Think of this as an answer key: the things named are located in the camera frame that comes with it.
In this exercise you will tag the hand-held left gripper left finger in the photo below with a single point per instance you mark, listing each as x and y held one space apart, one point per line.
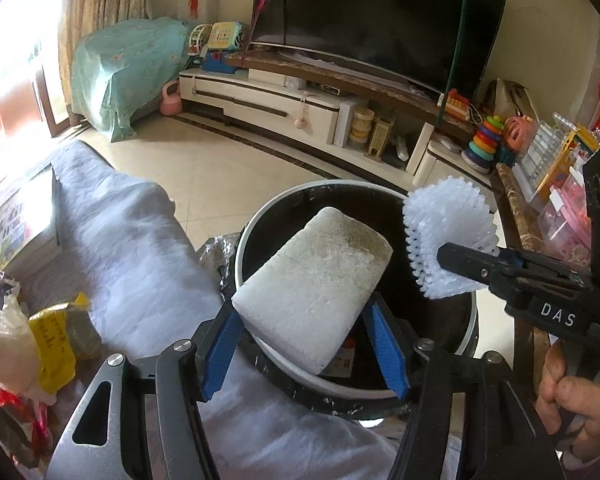
220 355

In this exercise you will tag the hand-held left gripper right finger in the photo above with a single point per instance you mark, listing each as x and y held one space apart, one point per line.
387 350

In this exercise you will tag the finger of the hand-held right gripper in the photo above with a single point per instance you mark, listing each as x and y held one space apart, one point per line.
545 269
475 265

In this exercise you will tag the white bristle brush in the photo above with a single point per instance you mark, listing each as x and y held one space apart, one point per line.
450 225

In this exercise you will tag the black round pot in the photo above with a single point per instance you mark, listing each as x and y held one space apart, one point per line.
430 325

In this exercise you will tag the white foam block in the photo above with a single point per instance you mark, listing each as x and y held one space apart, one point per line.
310 285

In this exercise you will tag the person's right hand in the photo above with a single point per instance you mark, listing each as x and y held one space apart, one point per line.
595 420

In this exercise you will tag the pink plastic storage box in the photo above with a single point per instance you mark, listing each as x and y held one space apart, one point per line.
565 215

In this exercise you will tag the silver foil sheet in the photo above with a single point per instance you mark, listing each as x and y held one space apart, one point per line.
220 255

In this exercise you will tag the clear plastic storage box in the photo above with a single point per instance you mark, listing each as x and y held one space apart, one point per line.
545 152

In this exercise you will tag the orange ball toy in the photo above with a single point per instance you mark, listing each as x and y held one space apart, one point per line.
519 132

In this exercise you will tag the pale floral tablecloth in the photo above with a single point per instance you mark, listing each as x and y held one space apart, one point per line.
130 245

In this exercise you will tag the yellow perforated toy box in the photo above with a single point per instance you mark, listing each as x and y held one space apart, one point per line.
380 137

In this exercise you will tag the yellow snack wrapper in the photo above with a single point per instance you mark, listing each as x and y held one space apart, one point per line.
55 335

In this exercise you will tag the beige bag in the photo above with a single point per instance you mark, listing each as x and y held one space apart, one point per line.
505 97

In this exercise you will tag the yellow tape roll stack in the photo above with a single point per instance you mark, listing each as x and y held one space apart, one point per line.
362 127

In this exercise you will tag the white box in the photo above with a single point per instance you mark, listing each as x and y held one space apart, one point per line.
347 120

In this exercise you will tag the white plastic bag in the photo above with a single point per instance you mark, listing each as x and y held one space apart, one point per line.
5 355

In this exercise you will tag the red snack wrapper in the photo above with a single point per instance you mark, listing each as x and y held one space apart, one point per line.
10 410

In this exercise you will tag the children's picture book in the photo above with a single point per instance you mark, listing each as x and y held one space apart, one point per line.
15 220

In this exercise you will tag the white television stand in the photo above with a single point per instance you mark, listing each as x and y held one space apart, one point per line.
260 102

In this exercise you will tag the pink kettlebell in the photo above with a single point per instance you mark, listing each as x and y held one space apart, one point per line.
171 102

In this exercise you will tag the black flat television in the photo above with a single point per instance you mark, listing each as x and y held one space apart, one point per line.
380 10

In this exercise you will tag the teal covered furniture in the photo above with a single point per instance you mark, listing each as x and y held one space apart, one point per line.
120 70

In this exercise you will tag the white cage ball toy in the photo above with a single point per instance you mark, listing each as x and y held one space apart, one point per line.
196 40

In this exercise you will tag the beige curtain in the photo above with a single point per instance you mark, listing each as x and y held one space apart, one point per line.
100 5

